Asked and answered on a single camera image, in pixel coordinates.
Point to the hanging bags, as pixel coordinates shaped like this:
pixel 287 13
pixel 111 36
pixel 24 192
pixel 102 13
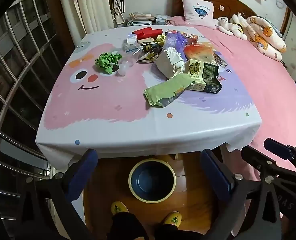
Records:
pixel 116 5

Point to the person's black pants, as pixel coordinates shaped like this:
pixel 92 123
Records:
pixel 128 227

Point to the red cardboard box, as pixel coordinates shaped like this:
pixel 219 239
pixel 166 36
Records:
pixel 145 33

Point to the wooden headboard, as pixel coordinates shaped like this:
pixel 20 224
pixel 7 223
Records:
pixel 228 2

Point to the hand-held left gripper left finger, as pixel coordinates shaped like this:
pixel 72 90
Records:
pixel 81 172

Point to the red snack packet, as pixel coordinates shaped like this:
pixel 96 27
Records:
pixel 191 38

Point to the stack of books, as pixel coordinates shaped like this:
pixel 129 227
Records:
pixel 140 18

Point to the blue trash bin yellow rim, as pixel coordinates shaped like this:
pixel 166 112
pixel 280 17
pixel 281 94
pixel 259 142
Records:
pixel 150 183

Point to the white blue small packet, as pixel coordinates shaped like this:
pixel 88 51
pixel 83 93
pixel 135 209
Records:
pixel 131 42

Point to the green snack packet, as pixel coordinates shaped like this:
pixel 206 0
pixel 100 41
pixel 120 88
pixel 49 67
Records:
pixel 168 90

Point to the cream curtain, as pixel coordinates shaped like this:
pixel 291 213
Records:
pixel 88 5

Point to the bear printed quilt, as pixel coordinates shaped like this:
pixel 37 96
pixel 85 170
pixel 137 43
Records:
pixel 265 37

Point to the yellow slipper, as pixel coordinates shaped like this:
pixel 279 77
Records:
pixel 119 207
pixel 173 218

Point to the small clear plastic cup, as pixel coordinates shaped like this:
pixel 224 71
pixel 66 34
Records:
pixel 123 69

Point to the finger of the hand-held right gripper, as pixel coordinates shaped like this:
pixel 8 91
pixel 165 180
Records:
pixel 256 162
pixel 279 147

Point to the orange snack packet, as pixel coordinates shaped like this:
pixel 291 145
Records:
pixel 198 51

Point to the metal window grille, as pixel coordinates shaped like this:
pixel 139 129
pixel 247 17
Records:
pixel 15 62

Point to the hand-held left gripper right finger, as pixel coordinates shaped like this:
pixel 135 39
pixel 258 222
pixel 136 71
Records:
pixel 216 177

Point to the pink pillow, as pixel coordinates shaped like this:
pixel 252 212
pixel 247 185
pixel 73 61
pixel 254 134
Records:
pixel 199 11

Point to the blue tissue box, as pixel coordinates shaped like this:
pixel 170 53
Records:
pixel 161 20

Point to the dark foil wrapper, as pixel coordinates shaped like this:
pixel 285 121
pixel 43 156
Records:
pixel 220 60

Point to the purple plastic bag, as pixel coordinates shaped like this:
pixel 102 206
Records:
pixel 174 41

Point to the pink bedsheet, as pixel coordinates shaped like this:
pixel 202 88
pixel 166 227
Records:
pixel 263 80

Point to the green paper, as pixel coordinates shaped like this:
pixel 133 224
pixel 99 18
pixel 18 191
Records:
pixel 106 61

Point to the cartoon printed tablecloth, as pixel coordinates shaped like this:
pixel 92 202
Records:
pixel 100 110

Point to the white yellow plush toy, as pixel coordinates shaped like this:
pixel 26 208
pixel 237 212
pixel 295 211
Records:
pixel 239 26

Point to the black gold foil wrapper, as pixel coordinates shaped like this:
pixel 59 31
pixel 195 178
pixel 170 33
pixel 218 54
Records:
pixel 149 52

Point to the white paper bag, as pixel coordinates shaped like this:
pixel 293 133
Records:
pixel 168 65

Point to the green and black carton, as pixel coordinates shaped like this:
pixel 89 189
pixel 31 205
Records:
pixel 205 76

